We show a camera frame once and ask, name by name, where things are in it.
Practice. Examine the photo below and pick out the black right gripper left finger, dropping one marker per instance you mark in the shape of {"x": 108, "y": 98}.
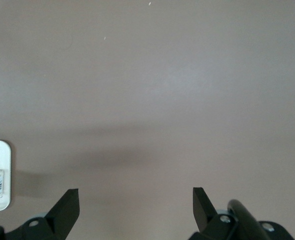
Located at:
{"x": 62, "y": 217}

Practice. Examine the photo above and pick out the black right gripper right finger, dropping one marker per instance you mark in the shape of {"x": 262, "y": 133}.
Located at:
{"x": 205, "y": 215}

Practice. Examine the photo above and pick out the cream rabbit print tray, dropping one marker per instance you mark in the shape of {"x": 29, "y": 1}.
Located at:
{"x": 0, "y": 155}

